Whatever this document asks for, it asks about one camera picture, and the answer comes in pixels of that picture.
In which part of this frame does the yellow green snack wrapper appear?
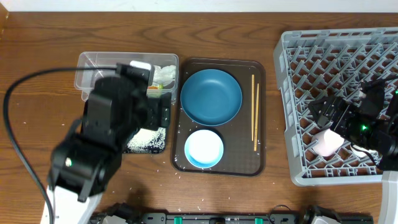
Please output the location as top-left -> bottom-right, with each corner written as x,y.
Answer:
147,84 -> 164,90

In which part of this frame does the pile of rice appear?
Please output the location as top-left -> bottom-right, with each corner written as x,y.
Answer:
126,126 -> 167,154

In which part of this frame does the white cup pink inside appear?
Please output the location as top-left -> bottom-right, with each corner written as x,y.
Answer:
312,129 -> 345,157

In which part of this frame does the white tissue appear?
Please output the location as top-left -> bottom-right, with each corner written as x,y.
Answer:
153,65 -> 176,86

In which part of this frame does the dark blue plate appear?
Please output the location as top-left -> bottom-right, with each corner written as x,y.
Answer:
180,69 -> 243,126

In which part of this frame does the light blue bowl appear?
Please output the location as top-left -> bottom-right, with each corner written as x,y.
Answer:
184,129 -> 224,169

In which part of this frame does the white cup green inside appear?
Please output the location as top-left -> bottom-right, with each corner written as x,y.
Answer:
350,144 -> 378,158

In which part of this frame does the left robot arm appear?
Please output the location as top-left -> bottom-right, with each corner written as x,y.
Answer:
41,62 -> 171,223

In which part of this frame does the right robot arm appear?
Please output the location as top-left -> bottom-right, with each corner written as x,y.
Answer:
308,79 -> 397,223

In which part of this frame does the clear plastic waste bin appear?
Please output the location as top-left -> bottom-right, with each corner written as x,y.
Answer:
74,52 -> 179,103

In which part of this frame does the grey dishwasher rack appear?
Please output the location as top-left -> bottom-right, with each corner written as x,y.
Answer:
274,27 -> 397,187

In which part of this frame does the dark brown serving tray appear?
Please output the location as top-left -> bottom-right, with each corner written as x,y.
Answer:
171,58 -> 266,176

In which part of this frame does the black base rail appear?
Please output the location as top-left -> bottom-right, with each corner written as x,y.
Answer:
87,203 -> 374,224

